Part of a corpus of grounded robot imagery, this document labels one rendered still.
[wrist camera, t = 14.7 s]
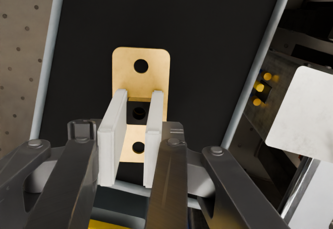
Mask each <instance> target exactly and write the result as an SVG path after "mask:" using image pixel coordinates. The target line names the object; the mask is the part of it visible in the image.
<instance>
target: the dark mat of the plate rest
mask: <svg viewBox="0 0 333 229"><path fill-rule="evenodd" d="M276 2H277V0H63V4H62V9H61V15H60V21H59V26H58V32H57V37H56V43H55V50H54V56H53V62H52V67H51V72H50V78H49V84H48V89H47V95H46V100H45V106H44V112H43V117H42V123H41V129H40V134H39V139H44V140H48V141H49V142H50V144H51V148H56V147H63V146H65V145H66V143H67V141H68V130H67V124H68V123H69V122H70V121H73V120H77V119H103V118H104V116H105V113H106V111H107V109H108V107H109V105H110V103H111V100H112V54H113V52H114V50H115V49H116V48H118V47H135V48H154V49H164V50H166V51H167V52H168V53H169V55H170V65H169V82H168V99H167V116H166V121H171V122H180V123H181V124H182V125H183V131H184V139H185V142H186V143H187V148H188V149H190V150H192V151H194V152H198V153H202V150H203V148H205V147H207V146H221V143H222V140H223V138H224V135H225V133H226V130H227V128H228V125H229V123H230V120H231V117H232V115H233V112H234V110H235V107H236V105H237V102H238V99H239V97H240V94H241V92H242V89H243V87H244V84H245V81H246V79H247V76H248V74H249V71H250V69H251V66H252V64H253V61H254V58H255V56H256V53H257V51H258V48H259V46H260V43H261V40H262V38H263V35H264V33H265V30H266V28H267V25H268V22H269V20H270V17H271V15H272V12H273V10H274V7H275V5H276ZM115 179H116V180H121V181H125V182H129V183H133V184H136V185H140V186H143V181H144V163H139V162H119V164H118V169H117V173H116V177H115ZM144 187H146V186H144Z"/></svg>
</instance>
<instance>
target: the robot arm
mask: <svg viewBox="0 0 333 229"><path fill-rule="evenodd" d="M163 101H164V93H162V91H156V90H154V92H153V93H152V98H151V104H150V109H149V115H148V120H147V126H146V131H145V152H144V181H143V186H146V188H152V189H151V194H150V200H149V205H148V211H147V215H146V221H145V226H144V229H188V193H190V194H194V195H197V201H198V203H199V206H200V208H201V210H202V212H203V215H204V217H205V219H206V221H207V224H208V226H209V228H210V229H291V228H290V227H289V226H288V224H287V223H286V222H285V221H284V219H283V218H282V217H281V216H280V214H279V213H278V212H277V210H276V209H275V208H274V207H273V205H272V204H271V203H270V202H269V200H268V199H267V198H266V197H265V195H264V194H263V193H262V192H261V190H260V189H259V188H258V187H257V185H256V184H255V183H254V182H253V180H252V179H251V178H250V177H249V175H248V174H247V173H246V172H245V170H244V169H243V168H242V166H241V165H240V164H239V163H238V161H237V160H236V159H235V158H234V156H233V155H232V154H231V153H230V151H228V150H227V149H225V148H223V147H221V146H207V147H205V148H203V150H202V153H198V152H194V151H192V150H190V149H188V148H187V143H186V142H185V139H184V131H183V125H182V124H181V123H180V122H171V121H162V119H163ZM126 102H127V91H126V89H117V90H116V91H115V94H114V96H113V98H112V100H111V103H110V105H109V107H108V109H107V111H106V113H105V116H104V118H103V119H77V120H73V121H70V122H69V123H68V124H67V130H68V141H67V143H66V145H65V146H63V147H56V148H51V144H50V142H49V141H48V140H44V139H32V140H29V141H26V142H24V143H22V144H21V145H19V146H18V147H16V148H15V149H14V150H12V151H11V152H9V153H8V154H6V155H5V156H4V157H2V158H1V159H0V229H88V225H89V221H90V217H91V212H92V208H93V204H94V199H95V195H96V191H97V177H98V184H100V186H112V184H114V182H115V177H116V173H117V169H118V164H119V160H120V156H121V151H122V148H123V143H124V139H125V135H126V130H127V124H126Z"/></svg>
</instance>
